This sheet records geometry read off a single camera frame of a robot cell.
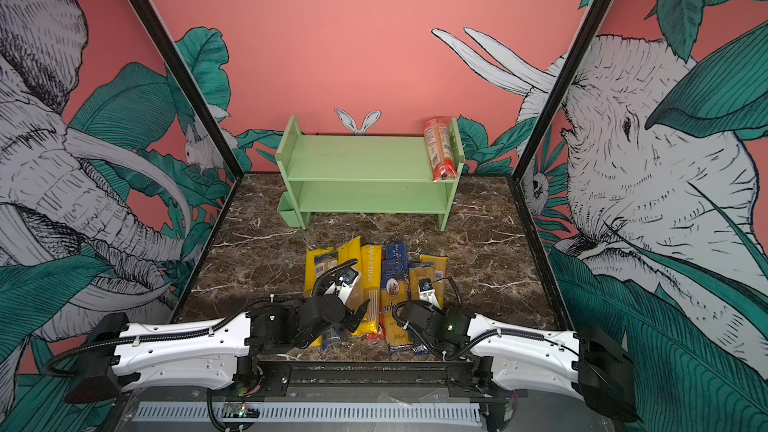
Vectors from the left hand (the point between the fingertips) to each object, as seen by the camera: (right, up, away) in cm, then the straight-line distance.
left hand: (356, 290), depth 73 cm
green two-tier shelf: (+1, +30, +12) cm, 33 cm away
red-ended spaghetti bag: (+23, +42, +16) cm, 50 cm away
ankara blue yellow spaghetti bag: (+10, -3, +11) cm, 15 cm away
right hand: (+16, -10, +7) cm, 21 cm away
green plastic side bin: (-29, +19, +29) cm, 45 cm away
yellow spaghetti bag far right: (+25, +2, +21) cm, 32 cm away
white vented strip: (-8, -29, -3) cm, 30 cm away
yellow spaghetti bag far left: (-17, -1, +17) cm, 24 cm away
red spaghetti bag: (+6, -14, +6) cm, 16 cm away
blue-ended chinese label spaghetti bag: (+17, +1, +17) cm, 24 cm away
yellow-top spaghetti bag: (-5, +6, +18) cm, 19 cm away
